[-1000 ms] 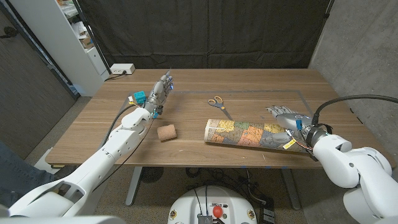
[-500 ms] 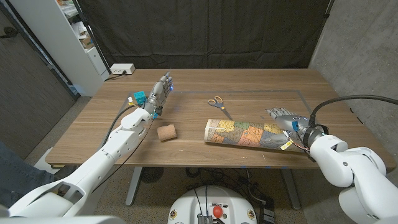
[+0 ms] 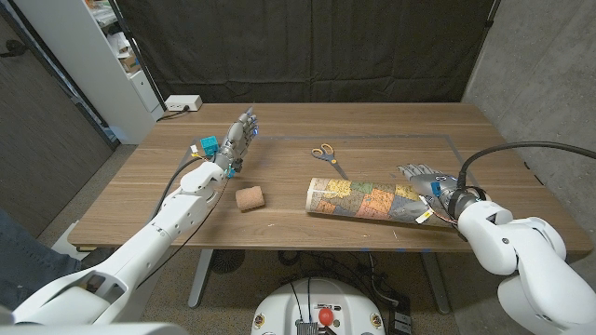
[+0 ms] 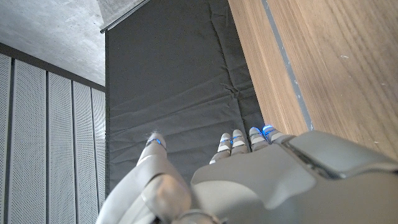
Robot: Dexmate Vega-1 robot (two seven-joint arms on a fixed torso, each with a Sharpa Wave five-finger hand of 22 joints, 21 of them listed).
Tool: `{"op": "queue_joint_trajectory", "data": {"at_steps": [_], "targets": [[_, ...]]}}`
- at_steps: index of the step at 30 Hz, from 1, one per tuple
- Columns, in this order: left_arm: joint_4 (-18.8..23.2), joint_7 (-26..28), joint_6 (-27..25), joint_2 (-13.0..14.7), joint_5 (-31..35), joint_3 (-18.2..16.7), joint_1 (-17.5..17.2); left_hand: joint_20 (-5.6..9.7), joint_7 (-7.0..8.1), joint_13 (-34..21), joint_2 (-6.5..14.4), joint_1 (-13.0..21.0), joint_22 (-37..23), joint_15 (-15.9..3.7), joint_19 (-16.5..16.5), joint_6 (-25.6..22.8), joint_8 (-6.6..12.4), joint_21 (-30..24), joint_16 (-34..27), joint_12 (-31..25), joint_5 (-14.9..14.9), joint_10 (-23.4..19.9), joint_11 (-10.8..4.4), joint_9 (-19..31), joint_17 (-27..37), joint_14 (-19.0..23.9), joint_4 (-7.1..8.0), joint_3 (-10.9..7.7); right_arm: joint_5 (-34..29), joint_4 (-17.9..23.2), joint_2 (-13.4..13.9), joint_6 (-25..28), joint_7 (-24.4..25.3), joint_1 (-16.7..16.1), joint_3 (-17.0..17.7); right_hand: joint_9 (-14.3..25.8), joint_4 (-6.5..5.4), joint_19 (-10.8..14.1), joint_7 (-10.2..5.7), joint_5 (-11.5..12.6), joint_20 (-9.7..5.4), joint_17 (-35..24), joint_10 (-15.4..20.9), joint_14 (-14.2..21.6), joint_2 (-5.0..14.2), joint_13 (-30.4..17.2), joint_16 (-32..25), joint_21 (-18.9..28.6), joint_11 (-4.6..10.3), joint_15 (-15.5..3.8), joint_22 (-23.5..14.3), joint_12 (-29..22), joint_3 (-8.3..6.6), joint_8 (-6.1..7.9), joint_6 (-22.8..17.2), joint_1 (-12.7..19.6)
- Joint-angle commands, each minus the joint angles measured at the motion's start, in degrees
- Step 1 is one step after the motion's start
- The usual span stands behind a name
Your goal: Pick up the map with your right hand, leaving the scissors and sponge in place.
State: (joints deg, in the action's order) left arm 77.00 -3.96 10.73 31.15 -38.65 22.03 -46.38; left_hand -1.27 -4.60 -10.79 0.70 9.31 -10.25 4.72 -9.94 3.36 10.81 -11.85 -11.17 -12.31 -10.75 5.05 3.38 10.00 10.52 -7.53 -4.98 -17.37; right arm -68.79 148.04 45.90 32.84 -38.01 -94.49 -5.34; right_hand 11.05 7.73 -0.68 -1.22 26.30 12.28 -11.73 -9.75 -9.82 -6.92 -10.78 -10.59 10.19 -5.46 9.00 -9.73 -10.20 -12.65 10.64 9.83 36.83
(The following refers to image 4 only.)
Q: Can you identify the grey backdrop crossbar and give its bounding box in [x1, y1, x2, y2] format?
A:
[99, 0, 150, 34]

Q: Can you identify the black backdrop curtain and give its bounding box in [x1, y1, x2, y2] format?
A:
[104, 0, 266, 194]

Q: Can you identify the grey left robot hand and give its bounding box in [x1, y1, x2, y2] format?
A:
[95, 124, 398, 224]

